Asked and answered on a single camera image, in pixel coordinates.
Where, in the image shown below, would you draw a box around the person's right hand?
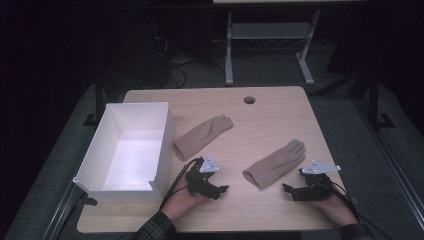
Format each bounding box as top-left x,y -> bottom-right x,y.
309,194 -> 360,228

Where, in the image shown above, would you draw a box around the white box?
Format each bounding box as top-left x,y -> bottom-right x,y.
72,101 -> 175,204

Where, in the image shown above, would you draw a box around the beige glove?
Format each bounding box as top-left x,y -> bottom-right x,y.
172,114 -> 234,162
242,138 -> 307,190

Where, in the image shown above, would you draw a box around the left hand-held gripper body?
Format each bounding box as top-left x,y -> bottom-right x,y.
185,154 -> 222,198

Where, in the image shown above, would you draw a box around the black floor cables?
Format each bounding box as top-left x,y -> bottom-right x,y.
164,56 -> 201,90

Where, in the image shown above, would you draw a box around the person's left hand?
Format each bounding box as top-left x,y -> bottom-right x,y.
160,175 -> 210,222

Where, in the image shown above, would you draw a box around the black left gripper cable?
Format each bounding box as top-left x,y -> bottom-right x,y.
158,157 -> 204,211

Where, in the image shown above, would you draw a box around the black metal stand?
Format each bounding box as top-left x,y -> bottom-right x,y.
349,64 -> 396,132
82,66 -> 109,128

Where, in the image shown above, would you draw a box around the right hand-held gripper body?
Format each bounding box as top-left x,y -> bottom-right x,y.
297,160 -> 342,202

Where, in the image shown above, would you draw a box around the aluminium frame rail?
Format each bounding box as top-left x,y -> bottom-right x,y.
353,99 -> 424,231
41,182 -> 86,240

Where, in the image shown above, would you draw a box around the grey metal desk frame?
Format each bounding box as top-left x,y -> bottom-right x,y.
224,9 -> 322,87

